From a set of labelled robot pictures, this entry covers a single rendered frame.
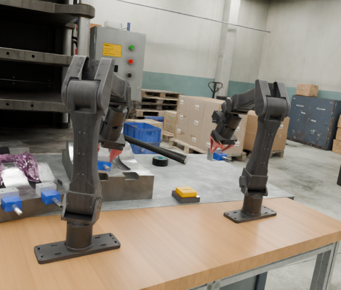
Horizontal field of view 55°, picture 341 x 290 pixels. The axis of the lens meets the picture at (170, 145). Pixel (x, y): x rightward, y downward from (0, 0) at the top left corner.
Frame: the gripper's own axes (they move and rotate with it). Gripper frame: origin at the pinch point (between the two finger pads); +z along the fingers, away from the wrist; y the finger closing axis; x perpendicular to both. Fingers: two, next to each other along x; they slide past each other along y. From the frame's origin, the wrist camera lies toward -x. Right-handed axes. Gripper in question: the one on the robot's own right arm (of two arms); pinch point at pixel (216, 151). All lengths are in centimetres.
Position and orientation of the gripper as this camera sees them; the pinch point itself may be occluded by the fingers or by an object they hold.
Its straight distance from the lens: 143.2
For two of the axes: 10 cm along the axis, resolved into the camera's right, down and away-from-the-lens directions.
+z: -3.2, 7.5, 5.8
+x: 3.7, 6.6, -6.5
